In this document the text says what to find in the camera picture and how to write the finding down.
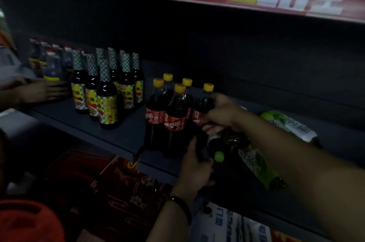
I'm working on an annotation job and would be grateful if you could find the person's left hand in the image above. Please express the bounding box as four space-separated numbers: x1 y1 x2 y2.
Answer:
170 136 216 202

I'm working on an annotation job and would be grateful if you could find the person's right hand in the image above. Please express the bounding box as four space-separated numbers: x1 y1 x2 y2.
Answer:
199 92 249 136

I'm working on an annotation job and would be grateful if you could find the green-cap tea bottle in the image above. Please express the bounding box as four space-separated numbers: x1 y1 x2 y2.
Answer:
206 129 253 163

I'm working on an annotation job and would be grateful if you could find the pile of green tea bottles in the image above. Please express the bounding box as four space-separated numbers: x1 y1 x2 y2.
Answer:
236 109 323 191

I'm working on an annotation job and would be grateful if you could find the dark grey metal shelf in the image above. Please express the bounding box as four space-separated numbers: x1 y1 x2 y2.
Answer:
0 0 365 242

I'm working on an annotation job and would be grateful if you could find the person's right forearm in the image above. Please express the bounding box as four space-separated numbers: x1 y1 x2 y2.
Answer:
242 113 365 242

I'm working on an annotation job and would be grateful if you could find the stack of white blue packets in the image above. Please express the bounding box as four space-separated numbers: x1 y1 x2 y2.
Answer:
189 200 273 242

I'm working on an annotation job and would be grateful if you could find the red gold-flower packet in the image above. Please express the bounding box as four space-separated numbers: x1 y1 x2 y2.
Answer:
269 229 303 242

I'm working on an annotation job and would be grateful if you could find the cluster of checked-neck sauce bottles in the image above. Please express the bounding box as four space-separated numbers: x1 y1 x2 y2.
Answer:
70 48 144 130

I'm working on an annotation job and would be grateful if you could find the red plastic basket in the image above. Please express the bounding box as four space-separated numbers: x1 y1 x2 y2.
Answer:
0 199 67 242

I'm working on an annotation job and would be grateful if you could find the row of small dark bottles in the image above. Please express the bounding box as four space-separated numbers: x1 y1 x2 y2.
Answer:
28 39 75 82

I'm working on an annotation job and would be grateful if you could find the dark beaded bracelet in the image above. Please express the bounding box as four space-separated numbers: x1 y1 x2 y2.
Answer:
166 195 193 226

